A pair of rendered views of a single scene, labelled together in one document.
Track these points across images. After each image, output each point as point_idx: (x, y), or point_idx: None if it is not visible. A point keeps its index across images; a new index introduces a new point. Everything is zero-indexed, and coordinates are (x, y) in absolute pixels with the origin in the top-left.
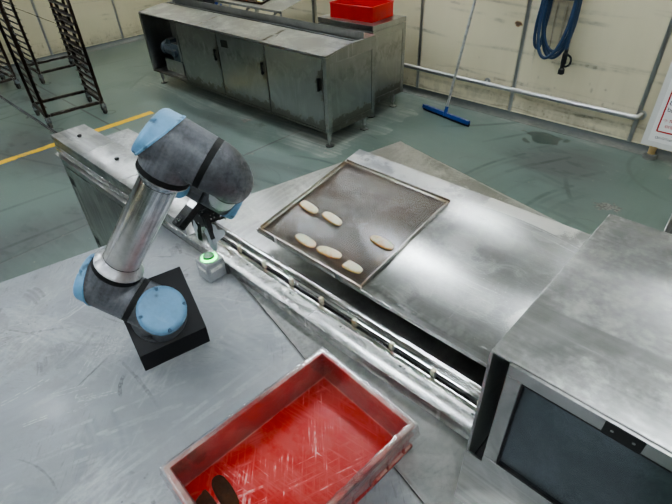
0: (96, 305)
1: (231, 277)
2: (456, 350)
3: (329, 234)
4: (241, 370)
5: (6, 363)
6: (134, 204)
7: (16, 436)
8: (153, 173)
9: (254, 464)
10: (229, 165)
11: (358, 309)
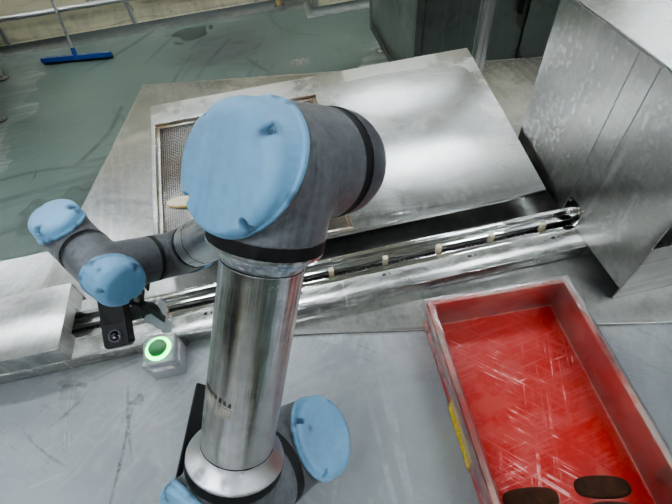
0: None
1: (198, 344)
2: (464, 210)
3: None
4: (363, 403)
5: None
6: (268, 331)
7: None
8: (308, 240)
9: (506, 449)
10: (380, 137)
11: (359, 250)
